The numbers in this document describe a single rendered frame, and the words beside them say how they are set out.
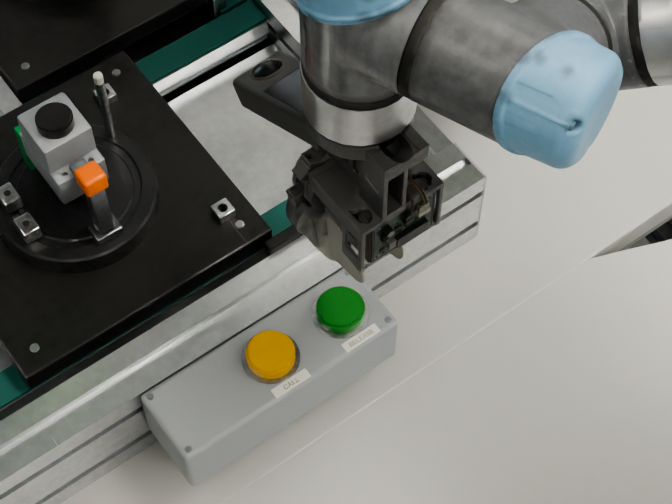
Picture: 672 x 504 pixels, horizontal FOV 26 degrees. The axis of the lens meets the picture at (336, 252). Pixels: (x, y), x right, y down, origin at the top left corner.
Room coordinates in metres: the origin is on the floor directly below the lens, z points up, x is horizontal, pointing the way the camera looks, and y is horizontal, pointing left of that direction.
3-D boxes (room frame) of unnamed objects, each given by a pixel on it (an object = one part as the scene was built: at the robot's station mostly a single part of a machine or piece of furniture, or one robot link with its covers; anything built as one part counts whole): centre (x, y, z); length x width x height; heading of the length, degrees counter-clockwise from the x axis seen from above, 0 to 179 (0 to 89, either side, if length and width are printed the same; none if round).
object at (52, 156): (0.68, 0.23, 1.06); 0.08 x 0.04 x 0.07; 36
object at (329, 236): (0.55, -0.01, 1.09); 0.06 x 0.03 x 0.09; 36
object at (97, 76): (0.73, 0.19, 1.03); 0.01 x 0.01 x 0.08
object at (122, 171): (0.68, 0.22, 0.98); 0.14 x 0.14 x 0.02
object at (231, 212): (0.66, 0.10, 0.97); 0.02 x 0.02 x 0.01; 36
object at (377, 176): (0.56, -0.02, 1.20); 0.09 x 0.08 x 0.12; 36
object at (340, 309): (0.57, 0.00, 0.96); 0.04 x 0.04 x 0.02
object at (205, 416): (0.53, 0.05, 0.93); 0.21 x 0.07 x 0.06; 126
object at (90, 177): (0.64, 0.20, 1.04); 0.04 x 0.02 x 0.08; 36
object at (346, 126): (0.57, -0.02, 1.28); 0.08 x 0.08 x 0.05
